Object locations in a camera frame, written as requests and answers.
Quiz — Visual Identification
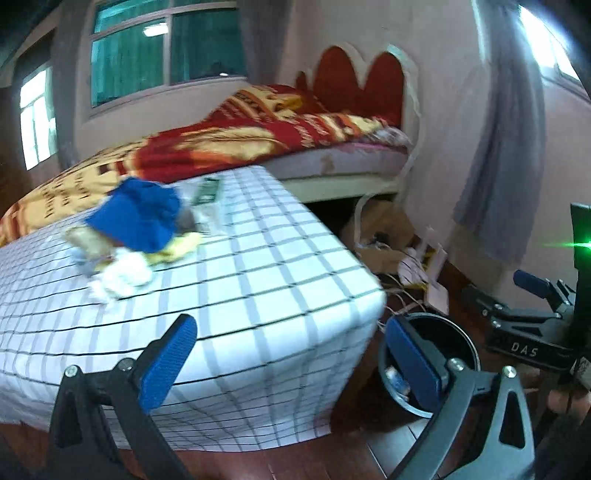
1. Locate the small bright window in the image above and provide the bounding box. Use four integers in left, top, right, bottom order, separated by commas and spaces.
18, 65, 58, 171

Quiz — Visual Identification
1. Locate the green packet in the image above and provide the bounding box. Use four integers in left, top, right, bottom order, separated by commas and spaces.
191, 176, 225, 207

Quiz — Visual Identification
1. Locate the bright window behind curtain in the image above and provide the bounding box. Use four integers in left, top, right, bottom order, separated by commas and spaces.
519, 0, 591, 95

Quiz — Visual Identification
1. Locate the large teal window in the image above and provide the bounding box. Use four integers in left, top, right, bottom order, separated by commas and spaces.
88, 0, 251, 110

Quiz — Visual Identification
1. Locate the brown crumpled wrapper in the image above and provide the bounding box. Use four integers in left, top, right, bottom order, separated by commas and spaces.
64, 225, 117, 265

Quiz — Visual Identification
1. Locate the white bed frame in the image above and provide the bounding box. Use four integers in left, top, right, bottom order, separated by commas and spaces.
281, 172, 409, 205

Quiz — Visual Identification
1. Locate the white crumpled tissue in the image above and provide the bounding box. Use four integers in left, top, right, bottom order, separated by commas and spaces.
89, 248, 154, 304

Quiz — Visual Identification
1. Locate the black round trash bin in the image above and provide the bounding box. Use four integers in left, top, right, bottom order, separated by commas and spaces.
378, 313, 481, 418

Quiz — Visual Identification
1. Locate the red yellow printed blanket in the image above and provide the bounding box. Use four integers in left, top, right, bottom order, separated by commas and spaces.
0, 84, 411, 247

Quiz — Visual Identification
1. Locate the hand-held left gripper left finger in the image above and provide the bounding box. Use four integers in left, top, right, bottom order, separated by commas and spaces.
46, 314, 199, 480

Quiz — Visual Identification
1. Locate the white router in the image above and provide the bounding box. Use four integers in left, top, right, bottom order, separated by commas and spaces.
416, 225, 451, 315

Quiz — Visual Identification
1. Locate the tangle of floor cables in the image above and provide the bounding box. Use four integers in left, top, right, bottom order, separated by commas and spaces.
378, 272, 432, 324

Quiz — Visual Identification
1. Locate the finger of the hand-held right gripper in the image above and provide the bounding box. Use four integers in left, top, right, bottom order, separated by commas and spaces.
462, 285, 557, 325
513, 270, 577, 312

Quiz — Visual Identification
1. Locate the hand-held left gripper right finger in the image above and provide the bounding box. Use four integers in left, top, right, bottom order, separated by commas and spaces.
384, 316, 539, 480

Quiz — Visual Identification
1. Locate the cardboard box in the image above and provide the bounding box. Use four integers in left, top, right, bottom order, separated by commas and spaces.
355, 202, 417, 274

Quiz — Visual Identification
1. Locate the red white headboard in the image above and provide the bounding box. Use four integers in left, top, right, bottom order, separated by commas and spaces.
295, 44, 423, 132

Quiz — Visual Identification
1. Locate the grey curtain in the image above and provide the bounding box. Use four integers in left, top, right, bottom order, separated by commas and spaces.
453, 0, 551, 265

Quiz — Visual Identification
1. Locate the person's right hand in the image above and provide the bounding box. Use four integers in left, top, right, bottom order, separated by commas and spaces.
549, 385, 591, 417

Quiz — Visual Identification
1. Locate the white checked tablecloth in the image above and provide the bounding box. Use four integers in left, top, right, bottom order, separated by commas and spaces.
0, 165, 387, 453

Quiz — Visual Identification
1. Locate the white power strip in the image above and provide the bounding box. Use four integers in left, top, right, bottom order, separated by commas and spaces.
397, 248, 431, 287

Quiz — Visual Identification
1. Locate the clear plastic wrapper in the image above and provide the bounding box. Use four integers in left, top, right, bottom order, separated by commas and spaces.
184, 202, 228, 235

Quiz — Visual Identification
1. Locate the small blue white packet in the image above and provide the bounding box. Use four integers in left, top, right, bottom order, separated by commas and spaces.
385, 366, 411, 400

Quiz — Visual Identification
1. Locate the pink mattress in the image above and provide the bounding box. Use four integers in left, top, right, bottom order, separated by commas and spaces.
259, 142, 411, 182

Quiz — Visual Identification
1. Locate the person's right forearm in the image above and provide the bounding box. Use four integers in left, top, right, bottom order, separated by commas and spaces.
533, 411, 591, 480

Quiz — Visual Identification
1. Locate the yellow wrapper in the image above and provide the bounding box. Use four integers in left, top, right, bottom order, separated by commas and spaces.
147, 231, 205, 265

